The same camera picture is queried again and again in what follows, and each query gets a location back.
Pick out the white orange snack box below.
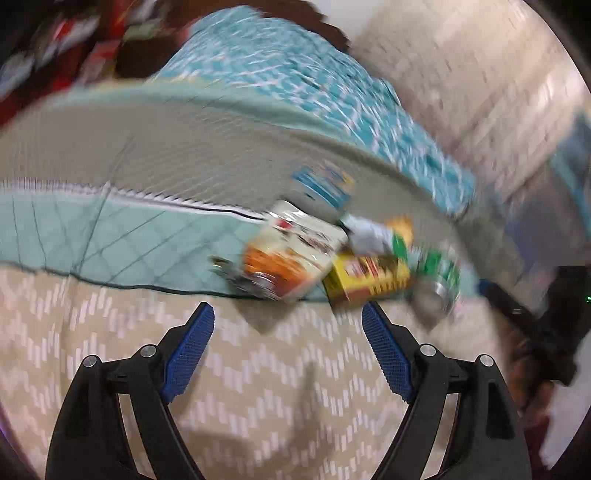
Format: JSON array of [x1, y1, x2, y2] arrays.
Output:
[[211, 200, 348, 303]]

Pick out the carved dark wooden headboard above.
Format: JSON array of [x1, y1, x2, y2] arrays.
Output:
[[115, 0, 352, 80]]

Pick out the red gift boxes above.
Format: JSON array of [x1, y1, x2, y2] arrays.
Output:
[[1, 1, 156, 124]]

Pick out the blue white snack wrapper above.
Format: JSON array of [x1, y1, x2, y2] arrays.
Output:
[[291, 161, 356, 209]]

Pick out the green aluminium can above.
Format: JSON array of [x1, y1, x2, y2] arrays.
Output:
[[409, 244, 461, 328]]

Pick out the beige chevron bed quilt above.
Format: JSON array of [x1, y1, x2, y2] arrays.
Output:
[[0, 78, 523, 480]]

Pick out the yellow red medicine box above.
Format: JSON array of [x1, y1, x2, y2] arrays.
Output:
[[322, 253, 411, 307]]

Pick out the teal patterned blanket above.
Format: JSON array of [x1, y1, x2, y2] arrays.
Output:
[[154, 6, 476, 216]]

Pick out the white red paper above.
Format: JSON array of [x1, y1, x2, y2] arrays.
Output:
[[339, 214, 414, 260]]

